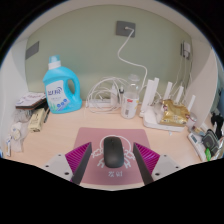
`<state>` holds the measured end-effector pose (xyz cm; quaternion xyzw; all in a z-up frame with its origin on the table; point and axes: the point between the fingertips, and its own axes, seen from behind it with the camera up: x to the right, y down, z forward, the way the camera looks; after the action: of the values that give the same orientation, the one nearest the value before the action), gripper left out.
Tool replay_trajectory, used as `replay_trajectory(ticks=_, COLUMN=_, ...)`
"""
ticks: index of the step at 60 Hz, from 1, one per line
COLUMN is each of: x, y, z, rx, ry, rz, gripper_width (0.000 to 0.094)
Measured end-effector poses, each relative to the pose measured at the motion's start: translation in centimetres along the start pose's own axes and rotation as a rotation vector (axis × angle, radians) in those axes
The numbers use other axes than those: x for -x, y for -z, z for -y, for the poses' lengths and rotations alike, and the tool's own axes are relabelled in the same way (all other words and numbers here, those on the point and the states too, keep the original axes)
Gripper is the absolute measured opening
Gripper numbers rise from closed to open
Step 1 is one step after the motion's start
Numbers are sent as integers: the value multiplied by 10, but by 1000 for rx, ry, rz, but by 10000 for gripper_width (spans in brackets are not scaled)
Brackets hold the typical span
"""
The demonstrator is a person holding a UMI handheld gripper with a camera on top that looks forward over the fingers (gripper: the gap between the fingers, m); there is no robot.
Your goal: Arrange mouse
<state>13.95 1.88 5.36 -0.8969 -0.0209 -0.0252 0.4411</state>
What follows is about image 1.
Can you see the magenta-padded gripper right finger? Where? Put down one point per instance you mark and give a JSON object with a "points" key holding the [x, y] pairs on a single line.
{"points": [[148, 158]]}

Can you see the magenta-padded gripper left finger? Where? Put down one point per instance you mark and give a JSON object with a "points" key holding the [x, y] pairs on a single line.
{"points": [[77, 156]]}

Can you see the black computer mouse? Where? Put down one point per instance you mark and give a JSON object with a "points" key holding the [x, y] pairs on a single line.
{"points": [[113, 151]]}

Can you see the pink printed mouse pad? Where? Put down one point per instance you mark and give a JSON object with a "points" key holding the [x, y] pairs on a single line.
{"points": [[96, 135]]}

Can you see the white router with antennas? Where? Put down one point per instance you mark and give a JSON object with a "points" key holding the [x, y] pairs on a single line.
{"points": [[150, 118]]}

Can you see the gold foil bag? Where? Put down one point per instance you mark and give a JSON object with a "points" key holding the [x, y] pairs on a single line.
{"points": [[173, 113]]}

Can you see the pale yellow small box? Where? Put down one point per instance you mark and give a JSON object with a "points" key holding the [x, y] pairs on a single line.
{"points": [[36, 120]]}

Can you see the small clear jar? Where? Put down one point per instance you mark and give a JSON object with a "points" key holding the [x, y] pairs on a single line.
{"points": [[192, 120]]}

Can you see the clear plastic bottle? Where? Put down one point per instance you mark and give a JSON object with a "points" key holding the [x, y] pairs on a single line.
{"points": [[130, 103]]}

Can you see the small green pack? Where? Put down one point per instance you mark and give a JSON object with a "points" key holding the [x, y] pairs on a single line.
{"points": [[208, 154]]}

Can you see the clear plastic bag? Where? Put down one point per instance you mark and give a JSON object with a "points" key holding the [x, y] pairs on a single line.
{"points": [[19, 135]]}

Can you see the white packet with yellow print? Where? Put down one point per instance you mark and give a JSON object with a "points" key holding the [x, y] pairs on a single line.
{"points": [[8, 145]]}

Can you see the stack of booklets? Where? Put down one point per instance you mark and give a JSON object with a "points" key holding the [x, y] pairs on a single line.
{"points": [[30, 100]]}

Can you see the blue detergent bottle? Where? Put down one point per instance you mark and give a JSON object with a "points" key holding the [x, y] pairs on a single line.
{"points": [[55, 86]]}

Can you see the black cloth bag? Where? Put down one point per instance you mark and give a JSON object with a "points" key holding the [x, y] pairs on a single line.
{"points": [[218, 123]]}

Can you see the white shelf unit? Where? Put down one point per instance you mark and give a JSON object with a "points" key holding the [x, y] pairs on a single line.
{"points": [[203, 86]]}

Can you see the white wall charger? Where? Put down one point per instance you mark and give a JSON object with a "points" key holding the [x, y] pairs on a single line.
{"points": [[186, 50]]}

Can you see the grey blank wall plate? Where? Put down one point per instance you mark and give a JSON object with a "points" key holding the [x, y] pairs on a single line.
{"points": [[32, 50]]}

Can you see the grey wall socket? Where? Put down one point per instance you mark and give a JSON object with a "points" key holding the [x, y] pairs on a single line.
{"points": [[125, 28]]}

